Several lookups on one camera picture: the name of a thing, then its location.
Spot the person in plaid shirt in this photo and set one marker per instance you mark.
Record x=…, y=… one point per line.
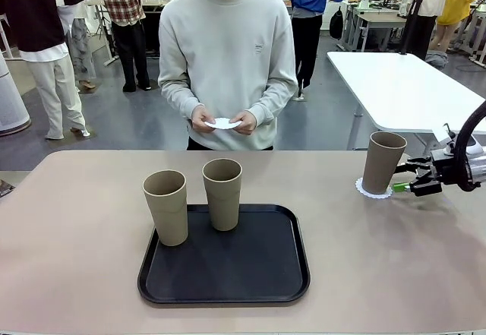
x=125, y=8

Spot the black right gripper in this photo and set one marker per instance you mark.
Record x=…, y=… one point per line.
x=448, y=168

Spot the person in black shirt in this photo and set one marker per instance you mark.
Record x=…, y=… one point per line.
x=34, y=16

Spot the person in beige top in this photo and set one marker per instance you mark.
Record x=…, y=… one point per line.
x=425, y=19

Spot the black plastic serving tray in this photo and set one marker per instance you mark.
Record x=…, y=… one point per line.
x=228, y=263

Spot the person in grey sweatshirt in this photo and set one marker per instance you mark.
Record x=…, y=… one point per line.
x=228, y=46

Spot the white background table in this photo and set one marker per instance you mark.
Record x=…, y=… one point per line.
x=402, y=88

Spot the person's right hand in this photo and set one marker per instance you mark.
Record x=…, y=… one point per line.
x=201, y=116

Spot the person's right forearm grey sleeve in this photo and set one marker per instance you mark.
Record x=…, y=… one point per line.
x=178, y=99

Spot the person in patterned grey trousers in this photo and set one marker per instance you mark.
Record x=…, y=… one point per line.
x=81, y=46

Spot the grey cloth bundle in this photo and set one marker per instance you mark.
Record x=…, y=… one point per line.
x=436, y=58

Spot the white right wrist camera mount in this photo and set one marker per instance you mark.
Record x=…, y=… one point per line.
x=442, y=135

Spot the white scalloped paper coaster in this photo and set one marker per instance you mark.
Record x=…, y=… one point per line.
x=374, y=196
x=222, y=124

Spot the white cylindrical air purifier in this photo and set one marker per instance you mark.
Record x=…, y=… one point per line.
x=11, y=99

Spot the black hanging bag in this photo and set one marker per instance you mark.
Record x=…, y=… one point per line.
x=336, y=23

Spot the grey background desk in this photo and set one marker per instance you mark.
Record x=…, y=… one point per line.
x=376, y=21

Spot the person in yellow jacket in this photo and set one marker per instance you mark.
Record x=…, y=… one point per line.
x=459, y=0

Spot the black tripod pole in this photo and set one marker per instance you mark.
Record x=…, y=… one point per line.
x=410, y=19

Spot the person's left forearm grey sleeve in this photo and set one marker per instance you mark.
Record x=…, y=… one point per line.
x=273, y=101

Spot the person's left hand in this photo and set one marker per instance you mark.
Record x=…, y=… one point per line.
x=247, y=124

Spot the tall brown paper cup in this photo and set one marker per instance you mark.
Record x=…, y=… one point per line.
x=381, y=164
x=169, y=213
x=224, y=206

